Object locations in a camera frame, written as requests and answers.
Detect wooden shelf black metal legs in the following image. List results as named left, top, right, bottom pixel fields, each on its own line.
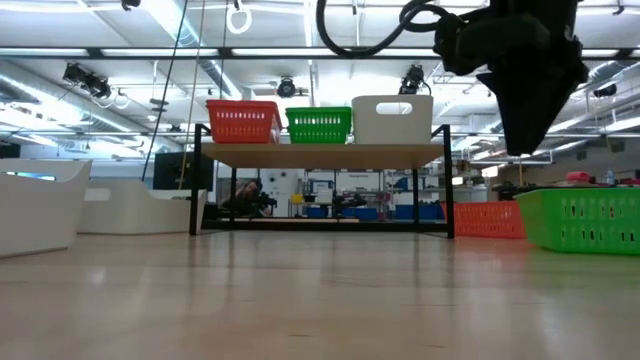
left=188, top=123, right=456, bottom=240

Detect black cabinet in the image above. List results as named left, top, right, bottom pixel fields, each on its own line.
left=152, top=151, right=215, bottom=192

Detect person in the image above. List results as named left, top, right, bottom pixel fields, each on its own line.
left=232, top=178, right=277, bottom=217

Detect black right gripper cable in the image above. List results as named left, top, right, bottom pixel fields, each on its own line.
left=315, top=0, right=454, bottom=59

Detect black ceiling fixture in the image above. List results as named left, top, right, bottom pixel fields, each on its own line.
left=398, top=63, right=432, bottom=96
left=62, top=62, right=113, bottom=100

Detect white plastic handled bin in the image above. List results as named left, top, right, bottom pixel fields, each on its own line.
left=351, top=94, right=435, bottom=147
left=77, top=179, right=209, bottom=235
left=0, top=158, right=94, bottom=259

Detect orange plastic mesh basket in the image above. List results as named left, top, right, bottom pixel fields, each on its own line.
left=205, top=102, right=284, bottom=146
left=205, top=99, right=281, bottom=109
left=439, top=200, right=527, bottom=240

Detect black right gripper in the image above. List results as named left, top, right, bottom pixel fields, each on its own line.
left=432, top=0, right=591, bottom=155

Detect white cabinet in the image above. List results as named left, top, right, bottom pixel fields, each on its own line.
left=259, top=168, right=301, bottom=217

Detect green plastic mesh basket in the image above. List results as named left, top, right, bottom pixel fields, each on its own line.
left=513, top=186, right=640, bottom=257
left=285, top=106, right=353, bottom=115
left=286, top=108, right=352, bottom=146

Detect white hanging ring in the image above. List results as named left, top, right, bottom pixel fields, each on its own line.
left=225, top=1, right=253, bottom=36

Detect long black hanging cable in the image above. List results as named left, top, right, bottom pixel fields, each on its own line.
left=140, top=0, right=190, bottom=183

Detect black overhead camera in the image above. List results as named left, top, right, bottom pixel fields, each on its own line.
left=276, top=77, right=298, bottom=99

